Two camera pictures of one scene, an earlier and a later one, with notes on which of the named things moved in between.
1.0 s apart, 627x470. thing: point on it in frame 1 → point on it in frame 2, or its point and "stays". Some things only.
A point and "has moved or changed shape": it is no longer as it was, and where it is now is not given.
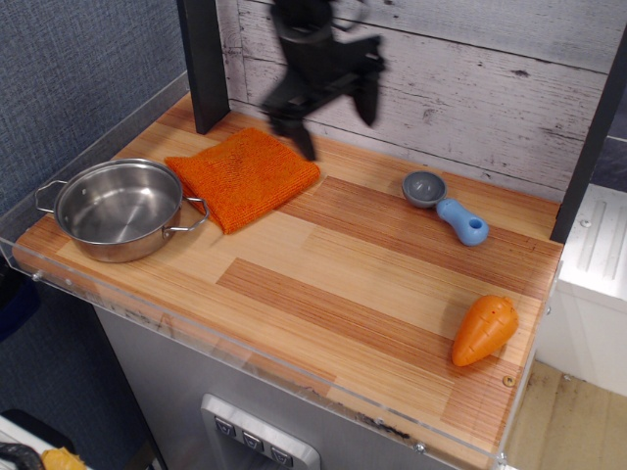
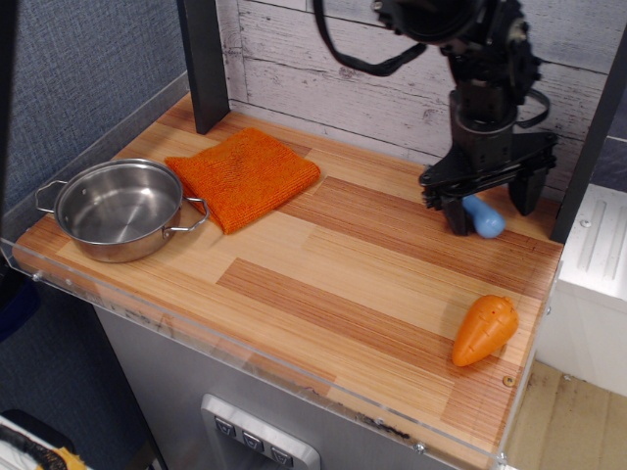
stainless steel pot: x=120 y=210 stays
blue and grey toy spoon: x=426 y=189 has moved or changed shape
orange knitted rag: x=242 y=176 stays
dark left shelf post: x=201 y=35 stays
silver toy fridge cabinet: x=169 y=380 stays
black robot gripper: x=319 y=67 → x=487 y=150
